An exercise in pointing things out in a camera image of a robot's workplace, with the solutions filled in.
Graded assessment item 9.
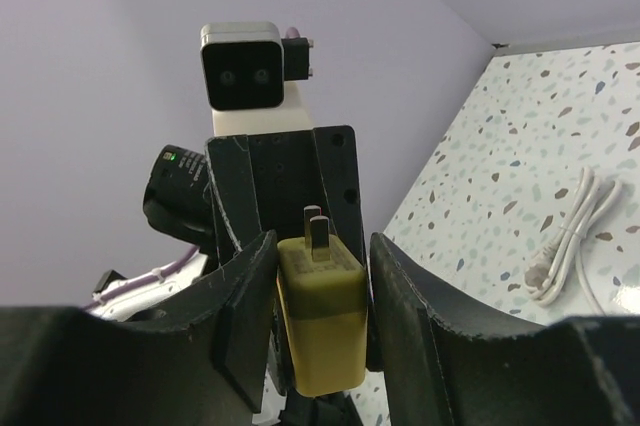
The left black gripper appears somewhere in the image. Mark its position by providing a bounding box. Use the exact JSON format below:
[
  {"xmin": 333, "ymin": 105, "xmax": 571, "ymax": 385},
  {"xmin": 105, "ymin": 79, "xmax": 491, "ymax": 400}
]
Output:
[{"xmin": 205, "ymin": 125, "xmax": 362, "ymax": 265}]

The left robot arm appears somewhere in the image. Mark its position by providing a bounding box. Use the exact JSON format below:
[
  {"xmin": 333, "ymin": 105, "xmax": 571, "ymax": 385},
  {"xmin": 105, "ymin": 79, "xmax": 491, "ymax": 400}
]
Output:
[{"xmin": 86, "ymin": 125, "xmax": 366, "ymax": 320}]

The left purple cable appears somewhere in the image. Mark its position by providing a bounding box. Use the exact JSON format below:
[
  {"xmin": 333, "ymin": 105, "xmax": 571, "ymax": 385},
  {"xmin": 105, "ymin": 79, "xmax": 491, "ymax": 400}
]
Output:
[{"xmin": 79, "ymin": 25, "xmax": 306, "ymax": 315}]

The orange strip white cord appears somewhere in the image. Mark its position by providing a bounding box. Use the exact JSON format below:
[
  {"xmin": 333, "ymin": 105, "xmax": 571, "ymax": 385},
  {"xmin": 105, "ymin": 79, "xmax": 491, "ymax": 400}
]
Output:
[{"xmin": 522, "ymin": 166, "xmax": 626, "ymax": 316}]

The yellow plug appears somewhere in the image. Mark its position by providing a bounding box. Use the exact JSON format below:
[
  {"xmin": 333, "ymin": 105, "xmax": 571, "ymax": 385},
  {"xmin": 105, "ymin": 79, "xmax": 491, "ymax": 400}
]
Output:
[{"xmin": 277, "ymin": 205, "xmax": 368, "ymax": 397}]

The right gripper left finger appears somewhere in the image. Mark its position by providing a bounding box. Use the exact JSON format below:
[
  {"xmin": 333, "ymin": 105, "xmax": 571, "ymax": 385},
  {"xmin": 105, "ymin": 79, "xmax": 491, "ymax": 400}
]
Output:
[{"xmin": 1, "ymin": 232, "xmax": 278, "ymax": 425}]

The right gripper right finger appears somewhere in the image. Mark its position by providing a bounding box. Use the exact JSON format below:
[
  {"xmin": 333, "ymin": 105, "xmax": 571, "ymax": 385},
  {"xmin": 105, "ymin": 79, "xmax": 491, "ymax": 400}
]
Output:
[{"xmin": 370, "ymin": 233, "xmax": 639, "ymax": 425}]

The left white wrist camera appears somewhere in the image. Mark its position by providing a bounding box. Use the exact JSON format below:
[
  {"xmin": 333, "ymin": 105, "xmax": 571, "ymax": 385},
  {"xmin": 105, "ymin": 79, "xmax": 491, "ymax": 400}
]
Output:
[{"xmin": 200, "ymin": 21, "xmax": 313, "ymax": 137}]

